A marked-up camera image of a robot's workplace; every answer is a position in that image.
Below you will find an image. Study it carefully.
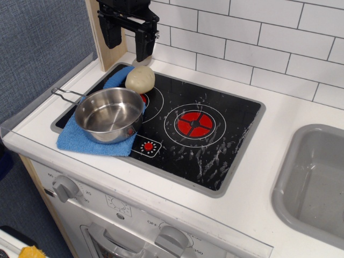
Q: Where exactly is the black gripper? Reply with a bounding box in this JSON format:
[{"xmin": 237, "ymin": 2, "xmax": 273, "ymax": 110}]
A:
[{"xmin": 98, "ymin": 1, "xmax": 160, "ymax": 62}]

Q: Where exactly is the stainless steel pot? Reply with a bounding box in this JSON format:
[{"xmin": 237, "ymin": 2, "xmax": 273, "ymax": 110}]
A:
[{"xmin": 51, "ymin": 87, "xmax": 145, "ymax": 144}]

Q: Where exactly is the metal spoon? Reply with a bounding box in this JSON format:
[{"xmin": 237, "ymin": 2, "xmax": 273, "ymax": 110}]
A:
[{"xmin": 132, "ymin": 56, "xmax": 152, "ymax": 67}]

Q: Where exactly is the beige toy potato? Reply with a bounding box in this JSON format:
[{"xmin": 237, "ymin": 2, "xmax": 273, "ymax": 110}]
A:
[{"xmin": 125, "ymin": 66, "xmax": 155, "ymax": 95}]

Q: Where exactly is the blue ridged toy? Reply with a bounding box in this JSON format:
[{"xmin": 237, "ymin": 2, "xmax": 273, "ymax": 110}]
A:
[{"xmin": 103, "ymin": 66, "xmax": 134, "ymax": 89}]

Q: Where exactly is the blue cloth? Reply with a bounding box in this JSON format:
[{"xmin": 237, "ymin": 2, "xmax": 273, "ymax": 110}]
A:
[{"xmin": 56, "ymin": 112, "xmax": 137, "ymax": 156}]

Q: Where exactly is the black toy stovetop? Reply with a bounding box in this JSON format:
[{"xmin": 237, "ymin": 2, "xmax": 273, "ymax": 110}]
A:
[{"xmin": 55, "ymin": 64, "xmax": 266, "ymax": 197}]

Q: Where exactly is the grey left oven knob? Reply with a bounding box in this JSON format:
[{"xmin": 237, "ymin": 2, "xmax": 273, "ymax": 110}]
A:
[{"xmin": 53, "ymin": 175, "xmax": 79, "ymax": 203}]

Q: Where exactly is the grey oven knob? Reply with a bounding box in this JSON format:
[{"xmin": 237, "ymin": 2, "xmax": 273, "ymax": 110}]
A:
[
  {"xmin": 53, "ymin": 175, "xmax": 79, "ymax": 203},
  {"xmin": 154, "ymin": 226, "xmax": 189, "ymax": 257}
]

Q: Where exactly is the white toy oven front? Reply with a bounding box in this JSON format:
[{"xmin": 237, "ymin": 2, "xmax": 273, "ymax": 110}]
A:
[{"xmin": 32, "ymin": 162, "xmax": 272, "ymax": 257}]

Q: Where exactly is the grey right oven knob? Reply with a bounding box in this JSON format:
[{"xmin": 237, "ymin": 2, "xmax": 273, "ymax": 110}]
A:
[{"xmin": 154, "ymin": 226, "xmax": 189, "ymax": 257}]

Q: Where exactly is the yellow object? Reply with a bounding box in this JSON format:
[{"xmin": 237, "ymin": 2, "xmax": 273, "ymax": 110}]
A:
[{"xmin": 18, "ymin": 246, "xmax": 46, "ymax": 258}]

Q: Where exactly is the grey sink basin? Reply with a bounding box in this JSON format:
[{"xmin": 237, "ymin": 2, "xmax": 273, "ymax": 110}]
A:
[{"xmin": 272, "ymin": 124, "xmax": 343, "ymax": 249}]

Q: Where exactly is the wooden post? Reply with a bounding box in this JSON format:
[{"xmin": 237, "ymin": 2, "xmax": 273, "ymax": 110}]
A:
[{"xmin": 85, "ymin": 0, "xmax": 127, "ymax": 71}]

